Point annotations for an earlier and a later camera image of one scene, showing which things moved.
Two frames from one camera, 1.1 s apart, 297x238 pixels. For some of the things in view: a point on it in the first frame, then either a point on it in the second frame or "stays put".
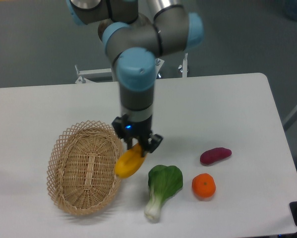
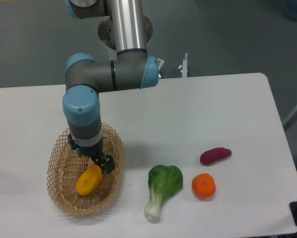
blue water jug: (296, 9) stays put
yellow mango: (129, 162) to (89, 179)
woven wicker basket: (81, 164) stays put
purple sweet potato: (211, 156) stays put
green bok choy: (163, 181) stays put
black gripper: (126, 129) to (105, 161)
